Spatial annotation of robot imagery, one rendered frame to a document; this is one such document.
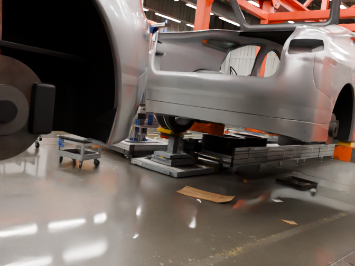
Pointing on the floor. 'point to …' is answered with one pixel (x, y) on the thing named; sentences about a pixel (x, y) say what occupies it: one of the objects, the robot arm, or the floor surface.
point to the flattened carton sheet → (205, 195)
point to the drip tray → (297, 181)
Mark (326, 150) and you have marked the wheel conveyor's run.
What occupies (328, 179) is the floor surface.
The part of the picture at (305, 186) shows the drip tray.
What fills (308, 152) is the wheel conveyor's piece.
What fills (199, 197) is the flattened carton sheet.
